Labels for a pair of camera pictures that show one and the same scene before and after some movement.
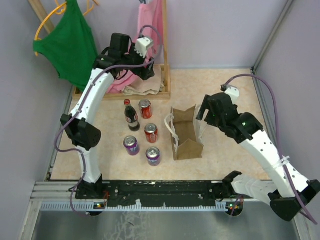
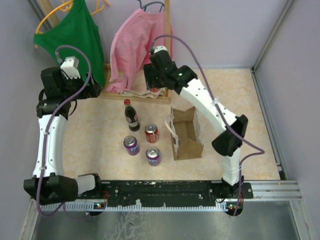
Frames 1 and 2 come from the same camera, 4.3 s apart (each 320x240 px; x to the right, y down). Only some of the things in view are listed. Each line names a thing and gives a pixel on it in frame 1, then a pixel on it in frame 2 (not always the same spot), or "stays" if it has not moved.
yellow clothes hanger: x=61 y=11 -> x=65 y=6
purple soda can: x=131 y=143 stays
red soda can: x=146 y=109 -> x=154 y=89
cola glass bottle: x=131 y=117 stays
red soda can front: x=151 y=132 stays
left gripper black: x=143 y=72 -> x=92 y=90
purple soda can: x=153 y=154 stays
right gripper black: x=205 y=105 -> x=149 y=72
